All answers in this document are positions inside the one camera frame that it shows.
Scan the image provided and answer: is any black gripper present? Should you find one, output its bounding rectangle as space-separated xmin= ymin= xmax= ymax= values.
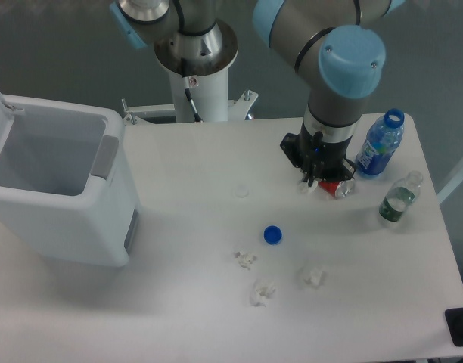
xmin=280 ymin=126 xmax=356 ymax=188

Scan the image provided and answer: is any blue plastic bottle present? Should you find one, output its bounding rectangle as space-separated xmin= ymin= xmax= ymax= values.
xmin=356 ymin=108 xmax=405 ymax=178

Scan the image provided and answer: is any white paper ball bottom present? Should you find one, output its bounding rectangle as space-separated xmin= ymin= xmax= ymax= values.
xmin=249 ymin=279 xmax=276 ymax=307

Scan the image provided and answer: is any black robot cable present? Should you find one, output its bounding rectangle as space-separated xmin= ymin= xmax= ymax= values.
xmin=179 ymin=56 xmax=204 ymax=123

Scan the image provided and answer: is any black device at edge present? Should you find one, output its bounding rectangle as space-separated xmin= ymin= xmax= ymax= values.
xmin=444 ymin=308 xmax=463 ymax=347

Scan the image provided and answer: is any crushed red soda can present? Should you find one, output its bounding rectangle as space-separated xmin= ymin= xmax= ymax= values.
xmin=319 ymin=178 xmax=356 ymax=199

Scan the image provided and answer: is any white paper ball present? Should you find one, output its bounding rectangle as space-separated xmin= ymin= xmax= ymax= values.
xmin=249 ymin=279 xmax=276 ymax=307
xmin=298 ymin=267 xmax=326 ymax=289
xmin=235 ymin=251 xmax=257 ymax=270
xmin=297 ymin=180 xmax=318 ymax=194

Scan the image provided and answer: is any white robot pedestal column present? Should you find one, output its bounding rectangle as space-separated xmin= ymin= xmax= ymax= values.
xmin=154 ymin=18 xmax=239 ymax=123

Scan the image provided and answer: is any clear green-label bottle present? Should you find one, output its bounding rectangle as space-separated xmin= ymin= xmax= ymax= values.
xmin=378 ymin=170 xmax=423 ymax=222

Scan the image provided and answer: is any white frame at right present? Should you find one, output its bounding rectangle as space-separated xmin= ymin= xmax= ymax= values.
xmin=437 ymin=157 xmax=463 ymax=205

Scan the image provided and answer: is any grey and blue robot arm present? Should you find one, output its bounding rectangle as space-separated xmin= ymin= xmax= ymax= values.
xmin=110 ymin=1 xmax=399 ymax=185

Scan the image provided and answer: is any white table frame bracket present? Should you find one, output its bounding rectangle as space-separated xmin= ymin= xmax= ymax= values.
xmin=121 ymin=90 xmax=259 ymax=125

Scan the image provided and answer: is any white bottle cap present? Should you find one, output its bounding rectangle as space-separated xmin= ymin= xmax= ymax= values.
xmin=234 ymin=184 xmax=250 ymax=199

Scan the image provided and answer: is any white trash bin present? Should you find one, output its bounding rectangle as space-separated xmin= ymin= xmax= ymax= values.
xmin=0 ymin=92 xmax=141 ymax=267

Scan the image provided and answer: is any blue bottle cap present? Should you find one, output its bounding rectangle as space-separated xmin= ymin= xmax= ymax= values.
xmin=263 ymin=225 xmax=283 ymax=246

